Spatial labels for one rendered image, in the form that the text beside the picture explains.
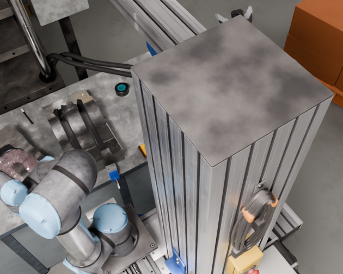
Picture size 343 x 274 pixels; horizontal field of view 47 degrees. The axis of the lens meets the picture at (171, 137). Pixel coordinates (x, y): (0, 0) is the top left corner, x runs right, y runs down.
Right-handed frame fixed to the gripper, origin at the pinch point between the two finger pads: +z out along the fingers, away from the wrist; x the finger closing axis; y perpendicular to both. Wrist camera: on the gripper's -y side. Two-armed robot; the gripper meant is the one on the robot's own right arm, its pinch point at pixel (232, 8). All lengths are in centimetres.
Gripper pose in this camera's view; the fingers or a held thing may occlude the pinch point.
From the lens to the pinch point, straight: 176.1
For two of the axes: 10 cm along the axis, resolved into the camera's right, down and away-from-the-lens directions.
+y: 1.8, 5.4, 8.2
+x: 9.8, -2.0, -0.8
